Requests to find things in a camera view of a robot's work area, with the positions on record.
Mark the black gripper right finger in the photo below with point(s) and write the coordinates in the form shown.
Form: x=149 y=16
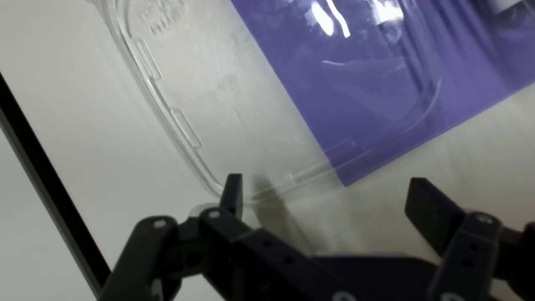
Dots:
x=473 y=252

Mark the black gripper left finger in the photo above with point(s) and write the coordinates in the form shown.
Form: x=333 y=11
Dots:
x=167 y=257

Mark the clear plastic bowl lid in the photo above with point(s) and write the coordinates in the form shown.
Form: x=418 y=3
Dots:
x=222 y=85

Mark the purple mat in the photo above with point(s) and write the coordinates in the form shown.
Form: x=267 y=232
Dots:
x=478 y=61

